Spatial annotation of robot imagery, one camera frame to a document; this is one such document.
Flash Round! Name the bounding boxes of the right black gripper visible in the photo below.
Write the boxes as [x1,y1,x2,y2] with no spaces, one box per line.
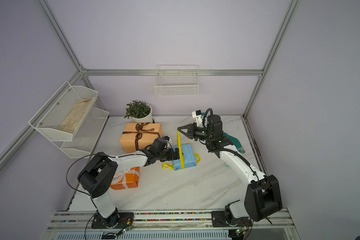
[179,123,215,142]

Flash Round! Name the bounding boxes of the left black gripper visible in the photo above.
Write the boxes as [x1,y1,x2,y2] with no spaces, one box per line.
[157,147,183,163]

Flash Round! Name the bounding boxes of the yellow ribbon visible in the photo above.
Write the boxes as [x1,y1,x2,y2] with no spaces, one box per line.
[162,131,185,171]

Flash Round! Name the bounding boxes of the light blue gift box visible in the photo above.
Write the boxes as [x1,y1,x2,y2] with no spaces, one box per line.
[173,144,200,171]

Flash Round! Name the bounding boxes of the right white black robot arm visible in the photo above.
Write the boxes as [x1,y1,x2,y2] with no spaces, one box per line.
[178,115,283,225]

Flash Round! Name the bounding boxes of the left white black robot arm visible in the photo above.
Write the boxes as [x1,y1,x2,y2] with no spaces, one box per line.
[77,136,183,222]

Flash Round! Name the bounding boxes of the tan gift box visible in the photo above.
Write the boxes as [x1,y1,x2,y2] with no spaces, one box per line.
[119,122,163,154]

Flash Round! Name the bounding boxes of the brown ribbon bow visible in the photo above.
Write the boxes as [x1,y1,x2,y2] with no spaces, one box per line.
[122,122,162,151]

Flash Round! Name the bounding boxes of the orange gift box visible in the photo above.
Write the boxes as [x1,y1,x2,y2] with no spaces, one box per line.
[109,166,141,191]

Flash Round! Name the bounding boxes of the white ribbon bow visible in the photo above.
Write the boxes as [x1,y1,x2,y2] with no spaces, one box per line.
[110,167,140,190]

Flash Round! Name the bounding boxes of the potted green plant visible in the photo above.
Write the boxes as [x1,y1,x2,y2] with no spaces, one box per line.
[124,100,153,123]

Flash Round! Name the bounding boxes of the beige cloth in shelf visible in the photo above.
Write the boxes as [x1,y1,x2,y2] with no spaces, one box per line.
[58,97,94,134]

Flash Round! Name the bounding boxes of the white two-tier mesh shelf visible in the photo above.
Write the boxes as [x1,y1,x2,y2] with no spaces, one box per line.
[29,82,109,159]

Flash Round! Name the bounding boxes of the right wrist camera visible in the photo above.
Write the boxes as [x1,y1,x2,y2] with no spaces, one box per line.
[192,110,205,128]

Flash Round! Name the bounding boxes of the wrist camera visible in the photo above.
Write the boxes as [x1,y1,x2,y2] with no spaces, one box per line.
[192,110,205,128]
[163,136,171,143]

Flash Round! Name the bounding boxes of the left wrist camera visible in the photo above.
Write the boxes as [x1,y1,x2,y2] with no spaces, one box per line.
[163,136,171,143]

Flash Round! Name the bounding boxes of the white wire wall basket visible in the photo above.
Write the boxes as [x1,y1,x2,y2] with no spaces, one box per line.
[154,65,199,97]

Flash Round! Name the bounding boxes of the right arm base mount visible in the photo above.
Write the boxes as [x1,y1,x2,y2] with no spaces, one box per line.
[211,200,253,228]

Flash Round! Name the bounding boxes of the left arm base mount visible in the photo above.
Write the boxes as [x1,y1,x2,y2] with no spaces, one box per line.
[91,212,135,229]

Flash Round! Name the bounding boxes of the aluminium frame rail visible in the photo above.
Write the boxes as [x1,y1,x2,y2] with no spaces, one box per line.
[47,209,295,232]

